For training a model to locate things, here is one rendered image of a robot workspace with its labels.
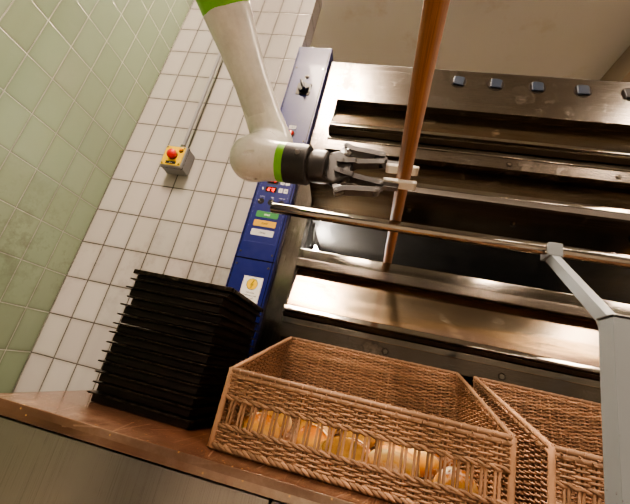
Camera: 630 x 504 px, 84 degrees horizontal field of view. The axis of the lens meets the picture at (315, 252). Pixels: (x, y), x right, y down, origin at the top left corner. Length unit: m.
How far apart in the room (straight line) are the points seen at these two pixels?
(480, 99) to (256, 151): 1.14
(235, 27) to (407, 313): 0.96
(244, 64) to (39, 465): 0.91
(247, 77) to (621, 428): 0.96
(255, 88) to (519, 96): 1.18
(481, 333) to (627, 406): 0.62
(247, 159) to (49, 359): 1.14
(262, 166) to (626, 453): 0.79
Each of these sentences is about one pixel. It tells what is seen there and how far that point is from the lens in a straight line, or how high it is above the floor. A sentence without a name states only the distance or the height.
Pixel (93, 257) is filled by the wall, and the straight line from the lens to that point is 1.67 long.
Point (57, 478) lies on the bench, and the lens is 0.89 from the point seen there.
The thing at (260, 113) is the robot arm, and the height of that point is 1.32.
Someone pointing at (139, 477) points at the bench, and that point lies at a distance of 0.80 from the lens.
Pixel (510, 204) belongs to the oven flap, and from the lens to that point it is 1.30.
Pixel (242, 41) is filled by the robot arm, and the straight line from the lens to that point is 0.93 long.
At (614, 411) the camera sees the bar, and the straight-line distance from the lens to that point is 0.74.
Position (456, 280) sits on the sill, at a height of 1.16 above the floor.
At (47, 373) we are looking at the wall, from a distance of 1.66.
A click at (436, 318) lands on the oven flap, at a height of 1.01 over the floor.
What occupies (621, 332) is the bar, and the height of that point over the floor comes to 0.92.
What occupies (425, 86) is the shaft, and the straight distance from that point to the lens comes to 0.59.
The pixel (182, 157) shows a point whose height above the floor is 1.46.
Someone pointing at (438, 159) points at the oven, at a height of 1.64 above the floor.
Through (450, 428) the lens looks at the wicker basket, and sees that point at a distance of 0.75.
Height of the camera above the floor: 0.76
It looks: 18 degrees up
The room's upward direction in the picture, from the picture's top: 13 degrees clockwise
